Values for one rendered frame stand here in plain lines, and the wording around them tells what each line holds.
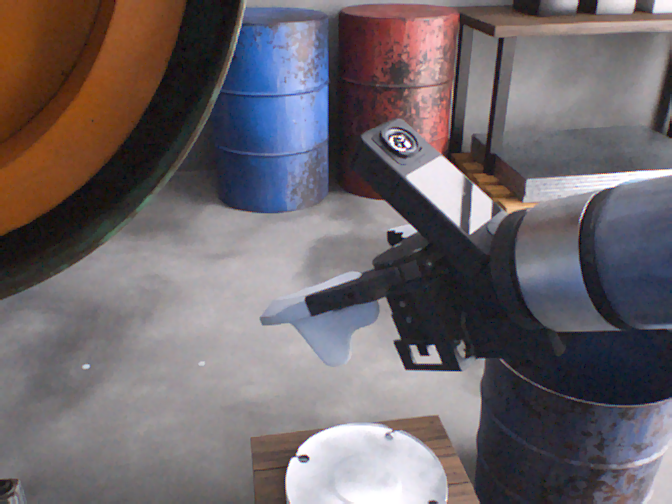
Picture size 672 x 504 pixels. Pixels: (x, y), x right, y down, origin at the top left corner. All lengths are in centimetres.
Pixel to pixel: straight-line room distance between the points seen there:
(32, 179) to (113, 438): 134
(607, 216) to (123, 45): 48
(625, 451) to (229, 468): 97
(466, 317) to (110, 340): 203
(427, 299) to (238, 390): 168
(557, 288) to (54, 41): 54
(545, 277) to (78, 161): 50
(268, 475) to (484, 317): 94
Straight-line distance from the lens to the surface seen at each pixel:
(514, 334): 41
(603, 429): 140
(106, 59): 68
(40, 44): 73
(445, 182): 41
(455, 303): 43
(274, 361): 217
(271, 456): 135
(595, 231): 34
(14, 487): 75
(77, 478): 191
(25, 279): 75
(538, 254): 36
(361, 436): 133
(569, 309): 36
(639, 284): 33
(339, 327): 46
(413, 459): 129
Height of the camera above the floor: 129
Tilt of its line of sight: 28 degrees down
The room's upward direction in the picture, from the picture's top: straight up
